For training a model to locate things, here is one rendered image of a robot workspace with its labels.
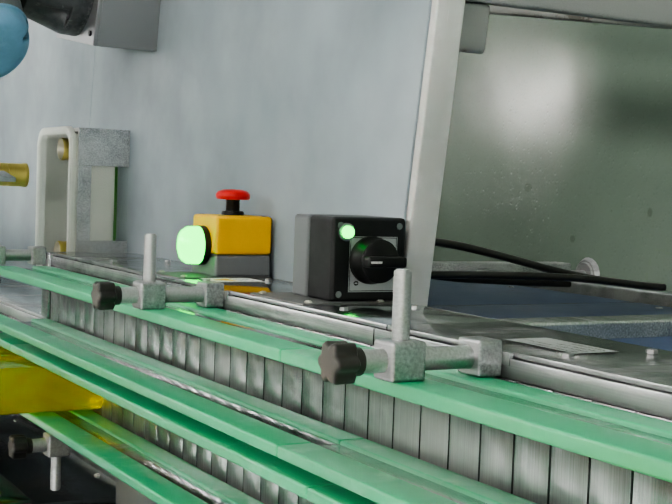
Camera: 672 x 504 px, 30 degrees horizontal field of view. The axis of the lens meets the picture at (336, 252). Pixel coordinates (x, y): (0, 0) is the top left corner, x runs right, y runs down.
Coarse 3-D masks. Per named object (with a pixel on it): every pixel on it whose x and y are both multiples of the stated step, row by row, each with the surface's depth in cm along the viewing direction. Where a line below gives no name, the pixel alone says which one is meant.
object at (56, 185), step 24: (48, 144) 197; (72, 144) 182; (48, 168) 197; (72, 168) 183; (48, 192) 197; (72, 192) 183; (48, 216) 198; (72, 216) 183; (48, 240) 198; (72, 240) 183
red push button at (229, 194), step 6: (222, 192) 144; (228, 192) 143; (234, 192) 143; (240, 192) 144; (246, 192) 144; (222, 198) 144; (228, 198) 143; (234, 198) 143; (240, 198) 144; (246, 198) 144; (228, 204) 145; (234, 204) 144; (228, 210) 145; (234, 210) 144
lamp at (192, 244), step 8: (184, 232) 142; (192, 232) 141; (200, 232) 142; (208, 232) 142; (184, 240) 141; (192, 240) 141; (200, 240) 141; (208, 240) 142; (184, 248) 141; (192, 248) 141; (200, 248) 141; (208, 248) 142; (184, 256) 142; (192, 256) 141; (200, 256) 142; (208, 256) 142; (200, 264) 143
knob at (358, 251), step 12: (360, 240) 116; (372, 240) 115; (384, 240) 116; (360, 252) 115; (372, 252) 115; (384, 252) 116; (396, 252) 116; (360, 264) 115; (372, 264) 114; (384, 264) 114; (396, 264) 115; (360, 276) 116; (372, 276) 115; (384, 276) 116
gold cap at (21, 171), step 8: (0, 168) 184; (8, 168) 184; (16, 168) 185; (24, 168) 186; (16, 176) 185; (24, 176) 185; (0, 184) 185; (8, 184) 185; (16, 184) 186; (24, 184) 186
